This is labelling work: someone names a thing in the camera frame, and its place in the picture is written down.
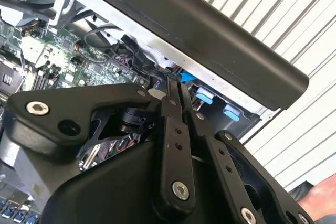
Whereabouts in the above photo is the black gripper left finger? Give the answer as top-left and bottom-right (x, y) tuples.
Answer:
(5, 74), (197, 216)

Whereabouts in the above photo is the hard disk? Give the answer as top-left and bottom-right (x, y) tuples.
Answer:
(193, 83), (241, 124)

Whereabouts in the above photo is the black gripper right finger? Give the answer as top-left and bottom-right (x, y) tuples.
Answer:
(178, 81), (316, 224)

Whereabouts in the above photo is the person's hand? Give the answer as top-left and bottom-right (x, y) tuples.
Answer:
(298, 176), (336, 222)

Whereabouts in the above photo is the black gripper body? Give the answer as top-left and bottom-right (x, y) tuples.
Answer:
(39, 140), (237, 224)

